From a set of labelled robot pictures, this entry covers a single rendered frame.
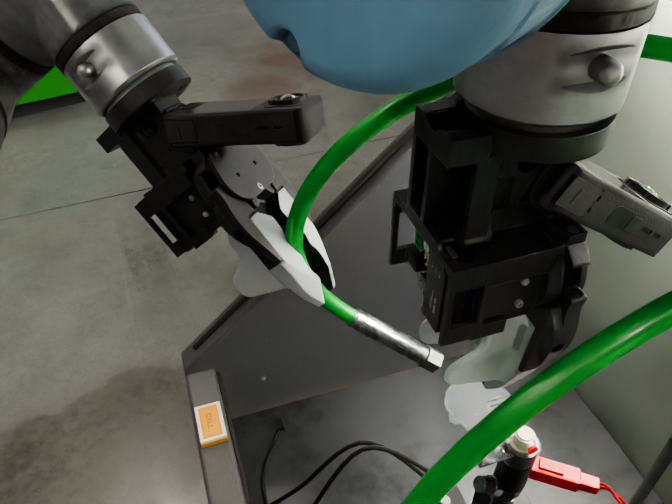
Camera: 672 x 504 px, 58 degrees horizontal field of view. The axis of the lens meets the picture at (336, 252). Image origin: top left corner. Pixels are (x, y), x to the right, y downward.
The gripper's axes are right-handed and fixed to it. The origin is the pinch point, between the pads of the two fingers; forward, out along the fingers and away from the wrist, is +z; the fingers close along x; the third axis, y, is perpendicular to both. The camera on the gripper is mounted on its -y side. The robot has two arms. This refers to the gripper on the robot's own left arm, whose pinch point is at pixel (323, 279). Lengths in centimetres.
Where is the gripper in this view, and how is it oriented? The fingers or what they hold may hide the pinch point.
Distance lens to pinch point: 48.8
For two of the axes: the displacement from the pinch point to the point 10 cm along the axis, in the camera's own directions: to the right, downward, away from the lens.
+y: -7.4, 4.7, 4.9
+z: 6.1, 7.7, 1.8
